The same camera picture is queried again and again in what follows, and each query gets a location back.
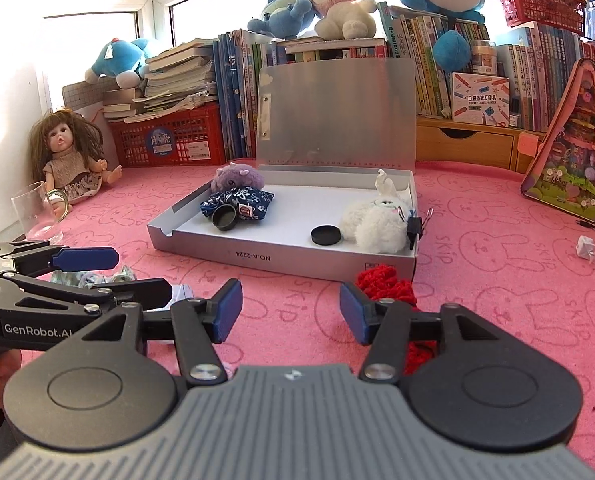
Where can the black binder clip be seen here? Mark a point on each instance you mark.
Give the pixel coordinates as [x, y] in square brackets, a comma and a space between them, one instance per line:
[414, 227]

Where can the pink white bunny plush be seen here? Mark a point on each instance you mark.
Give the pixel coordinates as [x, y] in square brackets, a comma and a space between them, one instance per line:
[337, 15]

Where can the blue dinosaur plush toy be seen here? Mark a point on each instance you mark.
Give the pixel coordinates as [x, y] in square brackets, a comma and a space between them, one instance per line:
[282, 15]

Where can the blue cat plush toy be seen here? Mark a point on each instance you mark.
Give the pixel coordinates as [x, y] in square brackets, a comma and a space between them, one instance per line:
[112, 62]

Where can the stack of worn books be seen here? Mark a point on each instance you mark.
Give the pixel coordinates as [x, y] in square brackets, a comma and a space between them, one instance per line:
[177, 75]

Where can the purple plush toy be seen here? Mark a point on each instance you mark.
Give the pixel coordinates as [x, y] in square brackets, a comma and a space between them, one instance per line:
[237, 177]

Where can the red knitted bow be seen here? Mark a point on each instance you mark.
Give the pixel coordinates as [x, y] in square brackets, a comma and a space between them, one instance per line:
[387, 282]

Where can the row of colourful upright books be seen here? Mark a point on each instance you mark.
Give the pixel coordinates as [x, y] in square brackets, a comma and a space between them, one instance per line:
[542, 75]

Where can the white paper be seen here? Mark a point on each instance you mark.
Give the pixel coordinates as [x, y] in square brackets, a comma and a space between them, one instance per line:
[182, 292]

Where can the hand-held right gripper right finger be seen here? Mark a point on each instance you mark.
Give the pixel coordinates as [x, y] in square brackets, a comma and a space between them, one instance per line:
[352, 310]

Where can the row of blue slim books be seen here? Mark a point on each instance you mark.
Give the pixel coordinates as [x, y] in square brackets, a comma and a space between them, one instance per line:
[232, 100]

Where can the pink triangular toy case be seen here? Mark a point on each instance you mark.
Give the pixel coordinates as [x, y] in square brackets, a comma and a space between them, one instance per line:
[572, 175]

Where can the white illustrated carton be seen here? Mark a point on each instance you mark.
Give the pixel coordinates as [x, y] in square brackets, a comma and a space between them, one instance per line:
[477, 100]

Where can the navy floral cloth pouch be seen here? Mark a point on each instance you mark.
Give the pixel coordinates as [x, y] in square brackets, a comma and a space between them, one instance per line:
[255, 200]

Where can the silver cardboard file box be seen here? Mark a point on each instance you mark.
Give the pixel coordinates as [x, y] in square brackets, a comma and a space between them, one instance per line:
[302, 200]

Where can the person's left hand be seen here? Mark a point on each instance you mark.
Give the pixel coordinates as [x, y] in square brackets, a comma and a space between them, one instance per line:
[4, 370]

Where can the white fluffy plush toy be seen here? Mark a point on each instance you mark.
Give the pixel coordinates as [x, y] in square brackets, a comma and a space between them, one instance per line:
[372, 225]

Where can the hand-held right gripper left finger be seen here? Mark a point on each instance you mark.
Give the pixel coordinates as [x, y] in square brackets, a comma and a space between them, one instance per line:
[230, 310]

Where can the white grid board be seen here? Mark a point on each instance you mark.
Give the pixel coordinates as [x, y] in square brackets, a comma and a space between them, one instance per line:
[77, 97]

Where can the brown haired baby doll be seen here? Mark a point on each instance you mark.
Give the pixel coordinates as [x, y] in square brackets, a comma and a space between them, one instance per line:
[69, 160]

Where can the green gingham scrunchie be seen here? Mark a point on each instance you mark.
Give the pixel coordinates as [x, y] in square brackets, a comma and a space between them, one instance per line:
[89, 279]

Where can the white framed window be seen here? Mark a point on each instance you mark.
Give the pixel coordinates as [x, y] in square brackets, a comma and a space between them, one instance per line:
[212, 15]

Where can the red plastic basket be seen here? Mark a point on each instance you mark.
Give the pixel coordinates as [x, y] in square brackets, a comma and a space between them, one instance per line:
[542, 7]

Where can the red plastic crate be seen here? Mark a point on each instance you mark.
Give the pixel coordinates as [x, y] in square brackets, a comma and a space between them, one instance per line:
[197, 130]

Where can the wooden drawer organizer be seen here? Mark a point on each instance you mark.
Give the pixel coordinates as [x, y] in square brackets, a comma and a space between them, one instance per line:
[477, 147]

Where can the pink rabbit print tablecloth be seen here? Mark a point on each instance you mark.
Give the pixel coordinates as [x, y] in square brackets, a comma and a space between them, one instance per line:
[502, 310]

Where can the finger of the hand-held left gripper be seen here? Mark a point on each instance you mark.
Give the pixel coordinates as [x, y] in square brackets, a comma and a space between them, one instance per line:
[84, 258]
[52, 295]

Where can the clear glass mug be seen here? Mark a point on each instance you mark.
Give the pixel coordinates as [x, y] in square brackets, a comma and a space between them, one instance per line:
[34, 215]

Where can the small white origami cube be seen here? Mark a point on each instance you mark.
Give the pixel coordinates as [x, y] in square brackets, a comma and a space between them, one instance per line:
[585, 249]

